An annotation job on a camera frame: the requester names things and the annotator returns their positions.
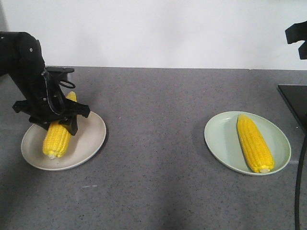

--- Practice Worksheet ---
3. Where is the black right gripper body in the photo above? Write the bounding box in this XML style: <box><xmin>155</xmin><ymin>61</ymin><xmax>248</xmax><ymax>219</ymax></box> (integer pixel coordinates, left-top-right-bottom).
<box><xmin>285</xmin><ymin>21</ymin><xmax>307</xmax><ymax>60</ymax></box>

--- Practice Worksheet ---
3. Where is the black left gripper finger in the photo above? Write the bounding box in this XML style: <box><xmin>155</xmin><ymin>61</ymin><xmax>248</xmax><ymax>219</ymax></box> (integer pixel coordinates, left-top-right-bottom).
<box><xmin>64</xmin><ymin>100</ymin><xmax>90</xmax><ymax>136</ymax></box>
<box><xmin>12</xmin><ymin>100</ymin><xmax>33</xmax><ymax>114</ymax></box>

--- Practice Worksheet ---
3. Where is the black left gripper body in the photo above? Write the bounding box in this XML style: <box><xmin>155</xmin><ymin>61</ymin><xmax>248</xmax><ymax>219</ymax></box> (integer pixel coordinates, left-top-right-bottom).
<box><xmin>24</xmin><ymin>69</ymin><xmax>79</xmax><ymax>127</ymax></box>

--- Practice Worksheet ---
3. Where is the corn cob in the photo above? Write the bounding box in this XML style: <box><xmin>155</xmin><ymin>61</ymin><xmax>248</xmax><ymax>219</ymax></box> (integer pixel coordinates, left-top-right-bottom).
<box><xmin>236</xmin><ymin>114</ymin><xmax>275</xmax><ymax>173</ymax></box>
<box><xmin>42</xmin><ymin>91</ymin><xmax>78</xmax><ymax>160</ymax></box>

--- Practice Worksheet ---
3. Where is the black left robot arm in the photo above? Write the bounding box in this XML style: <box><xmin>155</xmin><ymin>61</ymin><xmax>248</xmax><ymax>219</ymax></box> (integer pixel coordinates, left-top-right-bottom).
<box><xmin>0</xmin><ymin>32</ymin><xmax>90</xmax><ymax>135</ymax></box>

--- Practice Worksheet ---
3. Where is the black gas stove top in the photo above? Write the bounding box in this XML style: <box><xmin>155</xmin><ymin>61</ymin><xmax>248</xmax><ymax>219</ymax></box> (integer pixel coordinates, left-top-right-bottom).
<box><xmin>278</xmin><ymin>84</ymin><xmax>307</xmax><ymax>133</ymax></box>

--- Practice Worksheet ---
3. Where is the black hanging cable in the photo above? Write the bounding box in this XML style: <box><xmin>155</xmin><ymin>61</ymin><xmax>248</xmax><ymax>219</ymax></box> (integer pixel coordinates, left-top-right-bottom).
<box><xmin>294</xmin><ymin>141</ymin><xmax>307</xmax><ymax>230</ymax></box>

